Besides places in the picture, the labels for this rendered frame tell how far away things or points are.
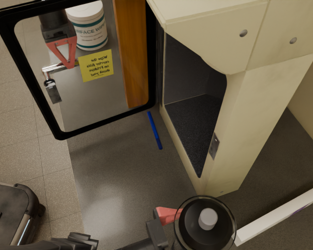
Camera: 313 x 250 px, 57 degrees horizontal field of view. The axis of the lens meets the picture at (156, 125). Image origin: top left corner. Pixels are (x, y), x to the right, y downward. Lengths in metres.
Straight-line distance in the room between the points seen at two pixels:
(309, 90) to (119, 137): 0.59
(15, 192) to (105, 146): 0.92
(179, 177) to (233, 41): 0.53
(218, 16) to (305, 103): 0.74
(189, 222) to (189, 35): 0.32
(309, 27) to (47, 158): 1.82
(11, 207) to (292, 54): 1.50
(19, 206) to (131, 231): 1.00
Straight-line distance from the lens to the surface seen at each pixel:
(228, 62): 0.36
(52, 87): 0.67
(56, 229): 1.82
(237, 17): 0.32
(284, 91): 0.49
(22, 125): 2.26
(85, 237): 0.57
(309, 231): 0.85
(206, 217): 0.49
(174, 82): 0.79
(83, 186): 0.82
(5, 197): 1.72
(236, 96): 0.43
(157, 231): 0.56
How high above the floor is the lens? 1.67
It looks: 55 degrees down
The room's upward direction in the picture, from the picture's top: straight up
